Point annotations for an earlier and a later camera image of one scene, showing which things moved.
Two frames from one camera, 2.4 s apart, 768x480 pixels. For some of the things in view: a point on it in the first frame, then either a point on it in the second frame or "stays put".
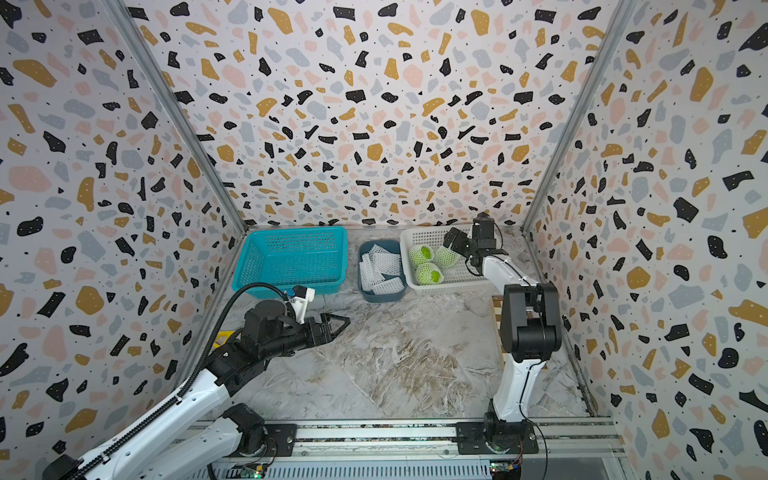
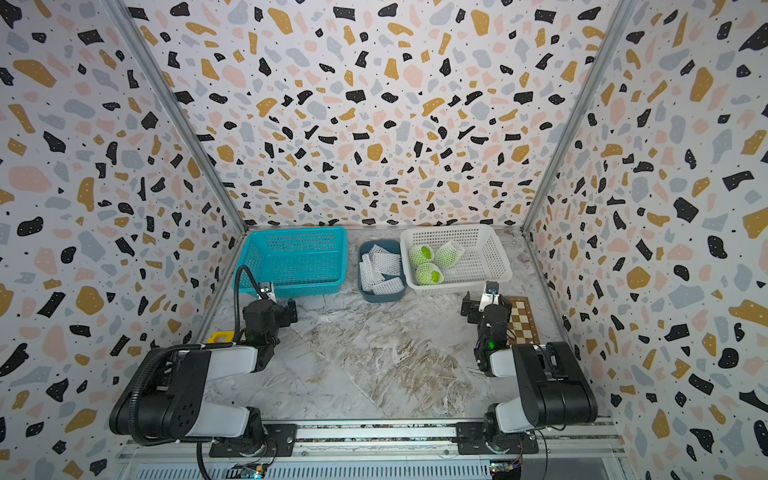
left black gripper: [325, 334] → [282, 316]
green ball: [428, 274] stays put
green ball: [446, 257] stays put
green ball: [421, 254] stays put
